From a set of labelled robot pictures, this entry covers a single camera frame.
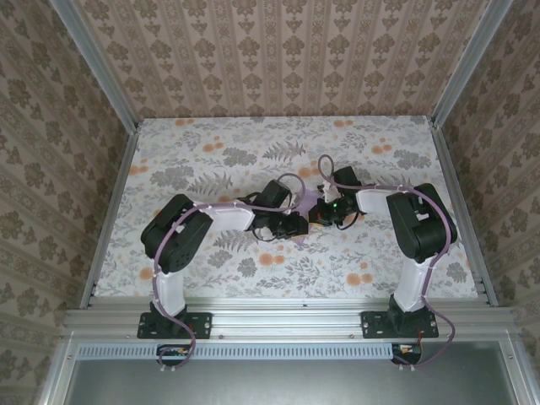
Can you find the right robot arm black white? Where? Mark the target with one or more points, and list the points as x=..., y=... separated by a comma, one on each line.
x=422, y=228

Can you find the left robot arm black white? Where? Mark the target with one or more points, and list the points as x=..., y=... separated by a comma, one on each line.
x=177, y=240

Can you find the grey metal sheet panel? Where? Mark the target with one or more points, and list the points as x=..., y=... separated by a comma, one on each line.
x=287, y=384

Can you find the floral tablecloth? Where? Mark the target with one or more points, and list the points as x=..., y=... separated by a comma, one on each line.
x=211, y=139

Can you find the black connector module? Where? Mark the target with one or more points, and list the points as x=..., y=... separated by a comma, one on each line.
x=407, y=356
x=171, y=356

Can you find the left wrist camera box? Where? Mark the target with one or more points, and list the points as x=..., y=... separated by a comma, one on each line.
x=274, y=194

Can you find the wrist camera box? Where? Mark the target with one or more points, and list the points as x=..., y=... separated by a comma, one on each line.
x=274, y=194
x=347, y=177

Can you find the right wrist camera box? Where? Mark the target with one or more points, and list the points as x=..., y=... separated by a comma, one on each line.
x=347, y=177

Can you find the aluminium frame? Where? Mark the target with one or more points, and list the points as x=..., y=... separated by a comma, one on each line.
x=287, y=314

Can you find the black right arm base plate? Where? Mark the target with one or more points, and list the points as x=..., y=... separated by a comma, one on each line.
x=373, y=325

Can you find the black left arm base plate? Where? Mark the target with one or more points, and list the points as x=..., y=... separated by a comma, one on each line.
x=198, y=325

